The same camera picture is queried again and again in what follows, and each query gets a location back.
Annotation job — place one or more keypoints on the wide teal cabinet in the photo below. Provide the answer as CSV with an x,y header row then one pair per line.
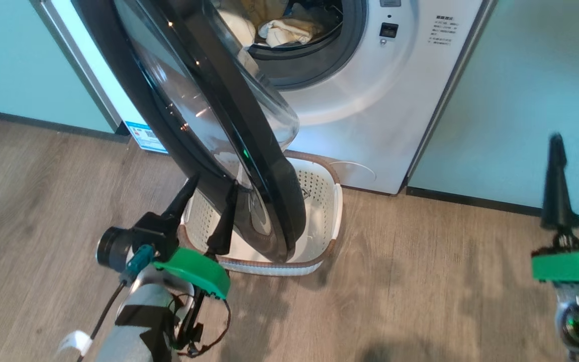
x,y
520,75

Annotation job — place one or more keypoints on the grey warning sticker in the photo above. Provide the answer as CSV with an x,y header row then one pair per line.
x,y
390,2

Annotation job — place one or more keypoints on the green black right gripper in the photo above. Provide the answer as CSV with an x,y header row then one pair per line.
x,y
571,266

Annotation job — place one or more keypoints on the blue energy label sticker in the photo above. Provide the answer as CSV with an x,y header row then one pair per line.
x,y
146,137

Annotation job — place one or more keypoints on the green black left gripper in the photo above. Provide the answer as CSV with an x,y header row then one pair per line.
x,y
194,269

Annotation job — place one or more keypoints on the white perforated laundry basket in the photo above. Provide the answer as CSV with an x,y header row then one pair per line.
x,y
319,201

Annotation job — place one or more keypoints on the white washing machine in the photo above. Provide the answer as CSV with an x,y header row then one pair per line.
x,y
400,100

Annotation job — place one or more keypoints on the black round washing machine door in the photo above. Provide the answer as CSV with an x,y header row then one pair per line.
x,y
249,130

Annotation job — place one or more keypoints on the black door latch socket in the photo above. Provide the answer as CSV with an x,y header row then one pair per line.
x,y
389,30

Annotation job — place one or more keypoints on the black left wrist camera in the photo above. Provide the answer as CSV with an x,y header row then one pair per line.
x,y
111,249

